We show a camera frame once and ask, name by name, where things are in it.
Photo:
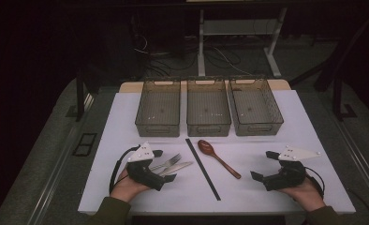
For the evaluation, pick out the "white metal desk frame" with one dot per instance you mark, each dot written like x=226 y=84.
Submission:
x=235 y=27

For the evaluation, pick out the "clear brown plastic basket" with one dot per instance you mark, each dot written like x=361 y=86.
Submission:
x=254 y=109
x=157 y=109
x=208 y=109

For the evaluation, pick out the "white table board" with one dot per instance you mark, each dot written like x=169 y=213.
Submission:
x=260 y=200

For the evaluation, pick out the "black metal stand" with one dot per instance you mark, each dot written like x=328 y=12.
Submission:
x=337 y=100
x=79 y=103

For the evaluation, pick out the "red-brown wooden spoon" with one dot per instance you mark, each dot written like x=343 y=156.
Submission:
x=204 y=146

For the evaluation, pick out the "silver table knife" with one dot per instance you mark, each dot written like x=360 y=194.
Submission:
x=179 y=167

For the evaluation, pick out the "metal floor rail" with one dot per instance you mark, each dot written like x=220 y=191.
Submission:
x=53 y=187
x=363 y=165

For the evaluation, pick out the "person's left hand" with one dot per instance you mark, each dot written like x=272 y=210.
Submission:
x=126 y=189

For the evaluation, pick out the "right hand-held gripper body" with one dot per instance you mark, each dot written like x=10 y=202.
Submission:
x=285 y=176

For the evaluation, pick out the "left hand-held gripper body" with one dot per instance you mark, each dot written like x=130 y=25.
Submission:
x=143 y=175

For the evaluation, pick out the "person's right hand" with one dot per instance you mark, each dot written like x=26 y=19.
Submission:
x=304 y=195

